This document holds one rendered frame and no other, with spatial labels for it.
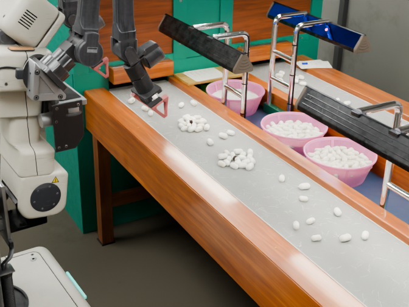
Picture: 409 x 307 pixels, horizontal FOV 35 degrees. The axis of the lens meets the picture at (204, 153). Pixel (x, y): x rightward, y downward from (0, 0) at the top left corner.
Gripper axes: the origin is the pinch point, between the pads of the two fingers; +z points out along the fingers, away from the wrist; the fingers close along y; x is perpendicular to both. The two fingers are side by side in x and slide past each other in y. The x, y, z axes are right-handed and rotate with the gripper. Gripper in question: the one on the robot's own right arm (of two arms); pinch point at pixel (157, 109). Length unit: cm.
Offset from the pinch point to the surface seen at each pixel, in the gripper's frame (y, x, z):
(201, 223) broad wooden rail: -21.6, 11.5, 31.1
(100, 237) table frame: 76, 34, 91
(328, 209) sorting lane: -45, -21, 40
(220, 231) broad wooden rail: -33.6, 10.2, 27.1
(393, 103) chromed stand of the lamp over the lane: -55, -47, 11
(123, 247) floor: 68, 29, 97
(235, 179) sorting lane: -13.8, -8.8, 33.2
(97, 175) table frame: 76, 19, 60
